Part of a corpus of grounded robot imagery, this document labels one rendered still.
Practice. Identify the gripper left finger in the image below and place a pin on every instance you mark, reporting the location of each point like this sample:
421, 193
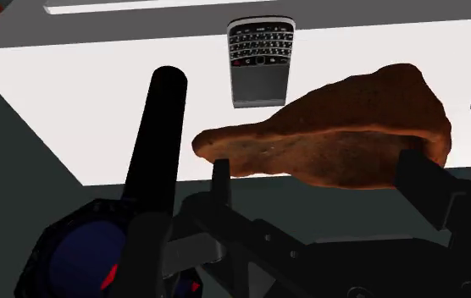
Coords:
243, 231

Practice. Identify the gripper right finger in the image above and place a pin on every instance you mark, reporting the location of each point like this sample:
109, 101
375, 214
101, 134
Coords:
429, 188

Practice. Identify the brown pizza slice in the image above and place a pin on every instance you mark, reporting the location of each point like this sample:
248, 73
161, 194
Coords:
343, 140

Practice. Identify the grey keypad phone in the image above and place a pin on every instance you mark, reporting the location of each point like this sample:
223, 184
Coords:
260, 78

